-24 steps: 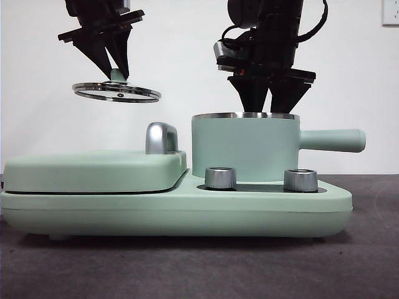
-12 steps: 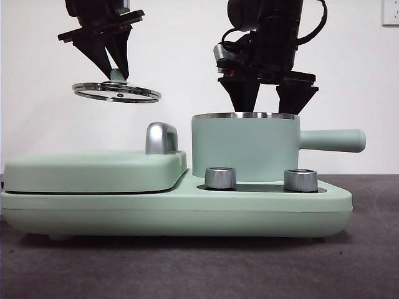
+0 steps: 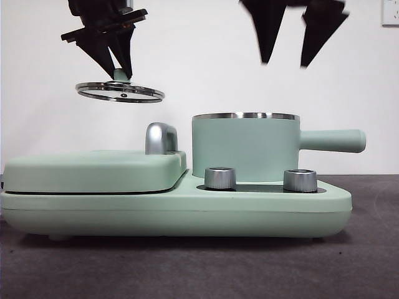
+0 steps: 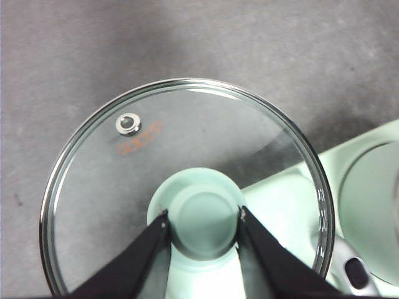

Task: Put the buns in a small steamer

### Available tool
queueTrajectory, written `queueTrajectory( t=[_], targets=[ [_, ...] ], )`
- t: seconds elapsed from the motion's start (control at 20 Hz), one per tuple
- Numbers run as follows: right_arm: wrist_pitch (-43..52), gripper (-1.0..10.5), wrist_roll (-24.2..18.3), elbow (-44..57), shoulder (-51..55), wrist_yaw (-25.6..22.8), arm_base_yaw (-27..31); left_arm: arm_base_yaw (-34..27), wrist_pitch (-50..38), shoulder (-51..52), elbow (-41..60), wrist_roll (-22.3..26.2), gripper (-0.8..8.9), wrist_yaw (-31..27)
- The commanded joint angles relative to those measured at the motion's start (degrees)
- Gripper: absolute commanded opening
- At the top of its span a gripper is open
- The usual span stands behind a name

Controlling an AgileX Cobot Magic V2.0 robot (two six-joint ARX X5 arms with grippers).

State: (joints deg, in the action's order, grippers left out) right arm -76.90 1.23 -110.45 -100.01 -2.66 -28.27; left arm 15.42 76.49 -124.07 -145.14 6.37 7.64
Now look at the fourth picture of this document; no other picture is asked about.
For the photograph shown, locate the mint green breakfast maker base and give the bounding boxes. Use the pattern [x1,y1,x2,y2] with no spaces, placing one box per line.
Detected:
[296,118,399,299]

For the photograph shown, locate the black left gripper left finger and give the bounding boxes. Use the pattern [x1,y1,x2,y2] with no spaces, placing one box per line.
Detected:
[67,209,172,299]

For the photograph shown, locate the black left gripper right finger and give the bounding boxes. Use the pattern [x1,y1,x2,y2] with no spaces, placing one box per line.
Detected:
[236,204,349,299]

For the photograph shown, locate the glass lid with green knob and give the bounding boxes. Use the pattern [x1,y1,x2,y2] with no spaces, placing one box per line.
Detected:
[39,77,336,299]

